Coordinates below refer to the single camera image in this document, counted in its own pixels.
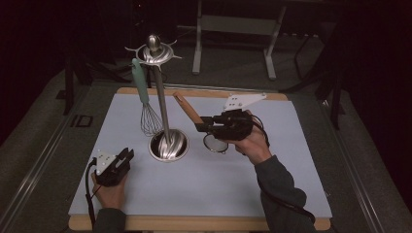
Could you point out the person's left hand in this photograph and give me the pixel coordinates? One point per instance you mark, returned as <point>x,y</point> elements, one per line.
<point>111,195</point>

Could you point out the steel utensil rack stand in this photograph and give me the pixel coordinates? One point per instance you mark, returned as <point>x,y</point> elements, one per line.
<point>161,97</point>

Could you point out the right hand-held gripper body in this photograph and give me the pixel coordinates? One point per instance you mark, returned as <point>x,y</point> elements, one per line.
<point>234,124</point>

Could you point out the black metal stand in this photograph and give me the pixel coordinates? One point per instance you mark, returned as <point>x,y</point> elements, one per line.
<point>336,106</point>
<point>68,90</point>

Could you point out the person's right hand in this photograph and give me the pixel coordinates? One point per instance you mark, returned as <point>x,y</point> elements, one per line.
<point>254,147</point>

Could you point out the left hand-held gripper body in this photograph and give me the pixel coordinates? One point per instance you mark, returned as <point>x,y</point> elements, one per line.
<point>111,173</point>

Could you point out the grey metal stand frame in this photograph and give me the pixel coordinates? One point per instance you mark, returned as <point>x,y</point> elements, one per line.
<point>238,24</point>

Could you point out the black floor socket box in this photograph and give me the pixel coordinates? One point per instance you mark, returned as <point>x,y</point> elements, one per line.
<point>82,120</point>

